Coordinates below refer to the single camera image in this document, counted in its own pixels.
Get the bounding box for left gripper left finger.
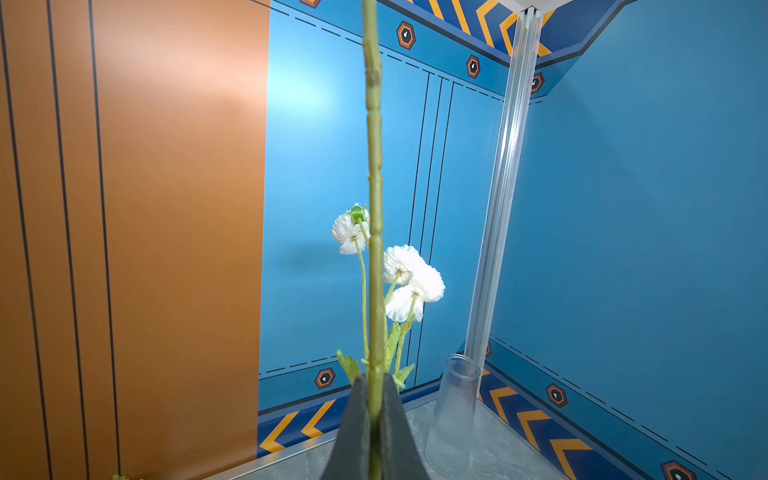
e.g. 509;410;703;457
320;374;371;480

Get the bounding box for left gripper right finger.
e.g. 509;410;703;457
381;374;429;480

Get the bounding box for white rose stem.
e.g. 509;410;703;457
362;0;386;479

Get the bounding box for white ranunculus flower stem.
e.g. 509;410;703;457
331;204;445;390

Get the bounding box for clear glass vase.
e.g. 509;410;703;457
425;354;482;479

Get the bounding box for right aluminium corner post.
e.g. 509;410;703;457
464;6;544;367

